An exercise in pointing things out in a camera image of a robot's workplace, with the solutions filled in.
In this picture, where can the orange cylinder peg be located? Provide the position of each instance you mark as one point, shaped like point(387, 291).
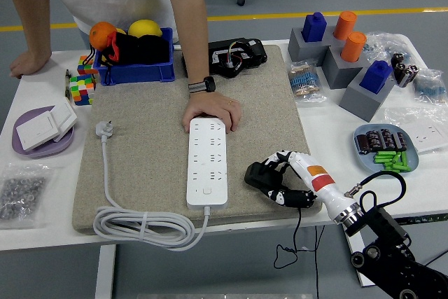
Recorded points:
point(353, 47)
point(344, 26)

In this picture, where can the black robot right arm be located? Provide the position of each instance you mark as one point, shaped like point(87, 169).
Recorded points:
point(385, 225)

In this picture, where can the dark cylindrical capacitor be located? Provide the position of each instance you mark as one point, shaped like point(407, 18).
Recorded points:
point(362, 143)
point(388, 137)
point(374, 138)
point(401, 139)

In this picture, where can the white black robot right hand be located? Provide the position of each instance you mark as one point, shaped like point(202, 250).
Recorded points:
point(322, 181)

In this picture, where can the person's left hand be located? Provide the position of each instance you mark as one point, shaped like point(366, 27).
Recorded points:
point(213, 106)

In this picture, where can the bundle of dark capacitors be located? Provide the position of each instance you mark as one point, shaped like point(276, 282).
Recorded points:
point(406, 71)

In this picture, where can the white power strip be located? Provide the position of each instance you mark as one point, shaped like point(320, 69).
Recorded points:
point(206, 159)

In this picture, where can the blue square peg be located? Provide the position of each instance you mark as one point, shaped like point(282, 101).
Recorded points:
point(313, 29)
point(374, 78)

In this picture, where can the clear bag of metal nuts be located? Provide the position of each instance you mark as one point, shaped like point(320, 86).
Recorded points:
point(21, 194)

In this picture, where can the white table leg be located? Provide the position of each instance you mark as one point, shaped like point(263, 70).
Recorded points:
point(354, 243)
point(105, 271)

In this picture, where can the person's right hand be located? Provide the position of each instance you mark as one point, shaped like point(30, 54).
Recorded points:
point(29, 64)

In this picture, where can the person's left forearm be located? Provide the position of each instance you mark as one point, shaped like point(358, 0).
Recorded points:
point(192, 40)

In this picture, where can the metal pen tool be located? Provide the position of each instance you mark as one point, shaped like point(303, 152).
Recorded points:
point(67, 83)

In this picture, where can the black table control panel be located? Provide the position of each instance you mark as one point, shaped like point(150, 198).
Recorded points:
point(420, 219)

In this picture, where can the light blue tray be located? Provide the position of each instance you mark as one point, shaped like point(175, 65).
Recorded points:
point(367, 163)

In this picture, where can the grey block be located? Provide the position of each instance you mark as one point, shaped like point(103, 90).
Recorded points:
point(301, 50)
point(360, 103)
point(337, 71)

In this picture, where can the large colourful puzzle cube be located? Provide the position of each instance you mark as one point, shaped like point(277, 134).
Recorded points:
point(82, 90)

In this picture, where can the orange fruit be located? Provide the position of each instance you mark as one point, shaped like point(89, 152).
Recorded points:
point(99, 34)

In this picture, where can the purple tray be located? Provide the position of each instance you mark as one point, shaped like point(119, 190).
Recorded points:
point(45, 151)

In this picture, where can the black wristwatch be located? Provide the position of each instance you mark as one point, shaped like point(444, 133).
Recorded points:
point(210, 84)

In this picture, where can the white wall switch panel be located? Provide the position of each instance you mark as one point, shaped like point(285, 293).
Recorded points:
point(64, 113)
point(35, 131)

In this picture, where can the blue plastic bin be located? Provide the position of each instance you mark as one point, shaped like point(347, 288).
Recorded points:
point(140, 71)

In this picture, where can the small yellow fruit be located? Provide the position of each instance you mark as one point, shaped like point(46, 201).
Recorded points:
point(121, 31)

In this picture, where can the clear bag of blue resistors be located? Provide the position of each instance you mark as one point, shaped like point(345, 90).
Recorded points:
point(430, 87)

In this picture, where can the clear bag of taped resistors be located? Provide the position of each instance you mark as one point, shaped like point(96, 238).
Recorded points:
point(304, 82)

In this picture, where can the large yellow lemon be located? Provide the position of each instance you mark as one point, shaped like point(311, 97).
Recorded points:
point(143, 27)

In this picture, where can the heap of green batteries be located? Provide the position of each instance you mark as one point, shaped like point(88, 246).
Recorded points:
point(392, 160)

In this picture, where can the grey-brown mat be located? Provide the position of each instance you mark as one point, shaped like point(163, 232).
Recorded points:
point(150, 145)

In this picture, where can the white socket panel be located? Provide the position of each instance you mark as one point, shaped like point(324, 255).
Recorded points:
point(427, 138)

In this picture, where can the small colourful puzzle cube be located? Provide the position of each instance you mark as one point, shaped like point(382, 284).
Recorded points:
point(84, 64)

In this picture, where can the crumpled clear plastic bag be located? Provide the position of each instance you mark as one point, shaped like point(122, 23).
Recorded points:
point(385, 41)

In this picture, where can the person's right forearm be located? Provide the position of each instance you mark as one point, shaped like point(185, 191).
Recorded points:
point(28, 15)

